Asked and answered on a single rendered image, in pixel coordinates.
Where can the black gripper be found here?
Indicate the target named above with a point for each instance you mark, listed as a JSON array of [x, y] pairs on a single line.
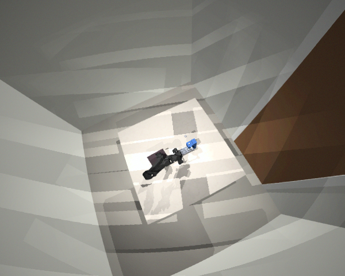
[[181, 161]]

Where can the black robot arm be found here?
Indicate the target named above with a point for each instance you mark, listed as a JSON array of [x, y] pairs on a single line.
[[161, 163]]

